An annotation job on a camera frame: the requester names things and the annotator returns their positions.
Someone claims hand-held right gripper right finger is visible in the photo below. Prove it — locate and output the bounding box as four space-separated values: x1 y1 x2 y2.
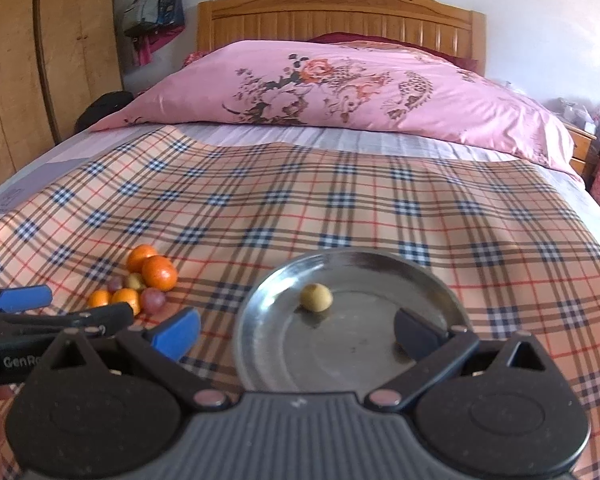
365 307 561 413

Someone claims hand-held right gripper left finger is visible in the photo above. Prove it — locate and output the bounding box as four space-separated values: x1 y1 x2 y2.
27 307 228 411

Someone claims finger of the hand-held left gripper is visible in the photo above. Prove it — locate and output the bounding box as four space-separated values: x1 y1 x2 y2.
0 302 135 348
0 285 53 313

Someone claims large orange tangerine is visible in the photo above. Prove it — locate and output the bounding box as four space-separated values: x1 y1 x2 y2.
141 255 179 292
126 244 159 273

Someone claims round metal plate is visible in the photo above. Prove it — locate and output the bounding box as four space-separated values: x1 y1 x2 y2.
232 250 473 396

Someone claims plaid blanket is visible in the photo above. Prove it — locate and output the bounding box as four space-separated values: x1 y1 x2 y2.
0 125 600 480

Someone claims black bag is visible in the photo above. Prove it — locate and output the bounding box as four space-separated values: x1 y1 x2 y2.
75 91 136 133

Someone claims wooden wardrobe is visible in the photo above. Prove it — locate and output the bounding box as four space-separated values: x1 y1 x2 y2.
0 0 126 201

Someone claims pink floral pillow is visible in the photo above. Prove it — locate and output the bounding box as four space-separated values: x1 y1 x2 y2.
89 40 586 186

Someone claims wooden nightstand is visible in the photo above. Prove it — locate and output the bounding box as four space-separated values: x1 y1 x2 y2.
565 122 598 176

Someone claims dark red pillow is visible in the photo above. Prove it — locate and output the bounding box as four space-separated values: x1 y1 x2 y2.
307 31 481 73

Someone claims wooden bed headboard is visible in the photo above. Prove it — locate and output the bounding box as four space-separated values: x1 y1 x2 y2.
196 0 487 76

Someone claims hanging wall organiser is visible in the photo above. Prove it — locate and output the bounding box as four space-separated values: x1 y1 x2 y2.
122 0 186 66

